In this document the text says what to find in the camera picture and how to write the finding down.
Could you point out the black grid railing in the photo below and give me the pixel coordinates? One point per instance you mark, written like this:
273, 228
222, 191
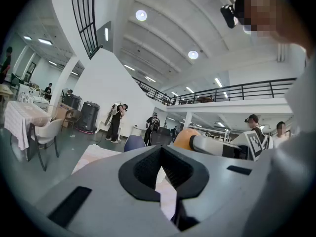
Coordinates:
84, 16

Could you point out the large black bin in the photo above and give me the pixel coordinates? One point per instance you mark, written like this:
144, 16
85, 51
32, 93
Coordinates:
89, 116
72, 101

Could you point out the pink chequered tablecloth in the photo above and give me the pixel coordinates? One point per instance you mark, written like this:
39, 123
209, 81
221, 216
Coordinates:
22, 117
93, 155

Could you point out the white ornate chair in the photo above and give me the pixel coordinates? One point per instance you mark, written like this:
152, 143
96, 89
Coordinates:
26, 97

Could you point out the purple chair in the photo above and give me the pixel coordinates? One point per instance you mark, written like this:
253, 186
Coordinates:
134, 143

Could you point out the orange chair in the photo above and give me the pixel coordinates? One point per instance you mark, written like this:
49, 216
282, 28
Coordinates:
184, 138

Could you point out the black balcony railing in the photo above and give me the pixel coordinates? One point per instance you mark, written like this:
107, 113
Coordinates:
242, 90

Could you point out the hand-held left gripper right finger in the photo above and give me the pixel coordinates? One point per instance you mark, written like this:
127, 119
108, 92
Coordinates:
222, 196

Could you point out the group of ceiling strip lights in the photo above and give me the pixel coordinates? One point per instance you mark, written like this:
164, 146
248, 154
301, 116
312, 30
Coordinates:
45, 41

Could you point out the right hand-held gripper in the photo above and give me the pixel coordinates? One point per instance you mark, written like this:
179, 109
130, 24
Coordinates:
254, 144

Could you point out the round ceiling lamp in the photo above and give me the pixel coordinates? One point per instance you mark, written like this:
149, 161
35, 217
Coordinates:
193, 54
141, 15

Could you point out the black chair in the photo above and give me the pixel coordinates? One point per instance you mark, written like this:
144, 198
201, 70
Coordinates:
160, 136

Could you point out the cardboard box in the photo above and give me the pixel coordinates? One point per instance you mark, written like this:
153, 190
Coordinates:
61, 111

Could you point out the white wall lamp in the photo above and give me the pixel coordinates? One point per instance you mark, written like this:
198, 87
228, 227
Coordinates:
106, 33

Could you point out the white padded chair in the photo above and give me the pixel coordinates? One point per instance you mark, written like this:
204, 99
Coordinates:
47, 132

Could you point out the black head-mounted camera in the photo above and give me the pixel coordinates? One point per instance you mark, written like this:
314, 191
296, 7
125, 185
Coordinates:
228, 15

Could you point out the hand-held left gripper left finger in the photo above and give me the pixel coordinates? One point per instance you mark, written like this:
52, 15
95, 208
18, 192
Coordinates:
103, 201

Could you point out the brown wooden chair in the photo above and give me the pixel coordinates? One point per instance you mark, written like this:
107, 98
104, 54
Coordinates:
71, 117

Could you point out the person's head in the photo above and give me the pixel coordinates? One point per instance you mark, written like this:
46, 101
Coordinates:
261, 11

